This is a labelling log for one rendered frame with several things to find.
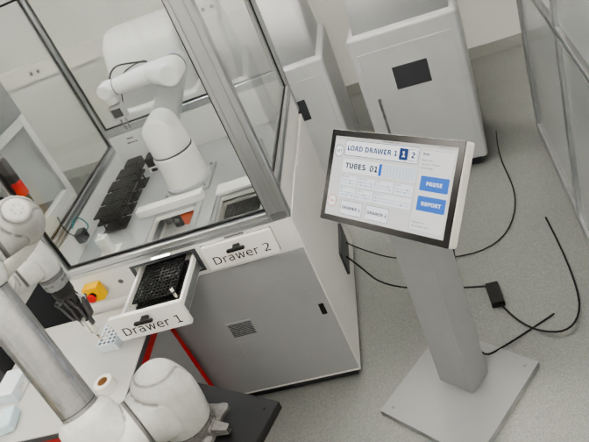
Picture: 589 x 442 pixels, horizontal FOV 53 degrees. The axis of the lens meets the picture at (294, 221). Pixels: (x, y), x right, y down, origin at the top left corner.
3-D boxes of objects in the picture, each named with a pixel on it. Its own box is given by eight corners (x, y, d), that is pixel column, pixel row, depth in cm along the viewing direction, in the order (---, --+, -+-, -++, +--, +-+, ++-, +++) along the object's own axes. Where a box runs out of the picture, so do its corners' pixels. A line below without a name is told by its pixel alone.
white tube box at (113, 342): (119, 349, 221) (114, 342, 219) (100, 353, 223) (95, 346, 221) (129, 324, 231) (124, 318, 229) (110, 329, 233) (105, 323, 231)
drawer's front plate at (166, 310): (193, 323, 207) (179, 302, 201) (122, 341, 214) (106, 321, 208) (194, 319, 209) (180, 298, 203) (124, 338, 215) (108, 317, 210)
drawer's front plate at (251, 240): (280, 251, 223) (269, 229, 217) (211, 270, 229) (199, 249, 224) (280, 248, 224) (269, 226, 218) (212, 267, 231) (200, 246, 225)
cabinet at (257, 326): (368, 378, 264) (307, 245, 222) (166, 421, 289) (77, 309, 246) (358, 248, 342) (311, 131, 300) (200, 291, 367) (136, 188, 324)
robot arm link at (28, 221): (28, 196, 158) (-19, 224, 153) (20, 174, 142) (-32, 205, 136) (57, 234, 158) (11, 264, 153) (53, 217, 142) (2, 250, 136)
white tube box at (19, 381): (19, 402, 217) (10, 393, 215) (0, 406, 220) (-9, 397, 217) (33, 374, 228) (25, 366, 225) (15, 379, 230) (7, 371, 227)
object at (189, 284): (188, 317, 208) (180, 305, 205) (125, 334, 214) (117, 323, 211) (206, 248, 241) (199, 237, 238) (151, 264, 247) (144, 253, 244)
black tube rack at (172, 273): (181, 304, 216) (173, 292, 212) (140, 315, 220) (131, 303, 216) (193, 266, 234) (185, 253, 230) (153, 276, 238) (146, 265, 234)
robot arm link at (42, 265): (56, 260, 209) (24, 283, 203) (31, 226, 200) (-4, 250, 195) (67, 268, 201) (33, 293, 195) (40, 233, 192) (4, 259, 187)
